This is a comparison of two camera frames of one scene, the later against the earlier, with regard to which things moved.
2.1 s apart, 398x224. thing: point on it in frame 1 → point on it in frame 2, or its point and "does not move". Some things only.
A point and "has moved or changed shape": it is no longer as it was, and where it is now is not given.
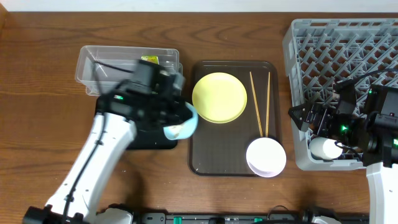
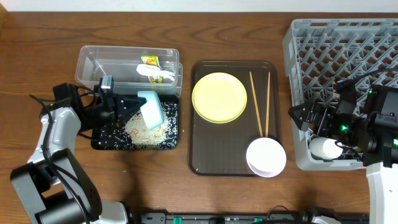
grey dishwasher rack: [318, 53] does not move
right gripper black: [323, 124] does not move
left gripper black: [175, 111] → [115, 106]
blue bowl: [185, 130] has moved or changed shape
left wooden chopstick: [257, 107] does not move
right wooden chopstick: [267, 109] does not move
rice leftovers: [175, 129] → [137, 132]
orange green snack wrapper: [153, 58] does not move
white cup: [325, 149] does not move
